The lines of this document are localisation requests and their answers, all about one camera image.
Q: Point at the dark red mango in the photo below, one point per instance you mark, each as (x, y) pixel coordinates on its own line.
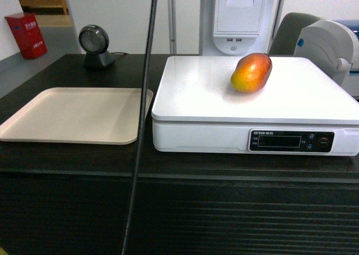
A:
(251, 73)

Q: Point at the black barcode scanner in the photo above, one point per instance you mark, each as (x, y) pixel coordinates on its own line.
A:
(94, 40)

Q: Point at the red fire extinguisher box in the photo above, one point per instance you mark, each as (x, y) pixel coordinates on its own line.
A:
(27, 35)

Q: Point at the white checkout scale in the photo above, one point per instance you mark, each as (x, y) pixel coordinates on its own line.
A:
(300, 110)

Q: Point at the white POS terminal stand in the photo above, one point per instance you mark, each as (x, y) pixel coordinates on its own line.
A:
(236, 27)

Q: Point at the grey office chair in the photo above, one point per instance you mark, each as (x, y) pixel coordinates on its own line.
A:
(286, 38)

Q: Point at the white blue label printer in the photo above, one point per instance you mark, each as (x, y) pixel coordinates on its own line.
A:
(333, 48)

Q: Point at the beige plastic tray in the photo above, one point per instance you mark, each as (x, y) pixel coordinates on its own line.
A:
(77, 115)

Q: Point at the black checkout counter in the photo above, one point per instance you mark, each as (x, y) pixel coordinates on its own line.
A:
(72, 199)

